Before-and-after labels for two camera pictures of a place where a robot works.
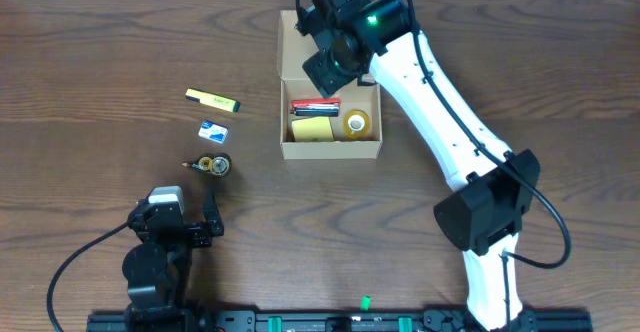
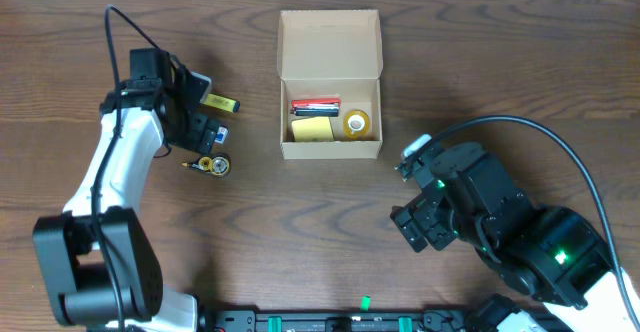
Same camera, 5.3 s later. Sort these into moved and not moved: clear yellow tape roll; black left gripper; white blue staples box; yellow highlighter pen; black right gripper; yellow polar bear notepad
Moved: black left gripper; black right gripper
Not moved: yellow polar bear notepad; yellow highlighter pen; clear yellow tape roll; white blue staples box
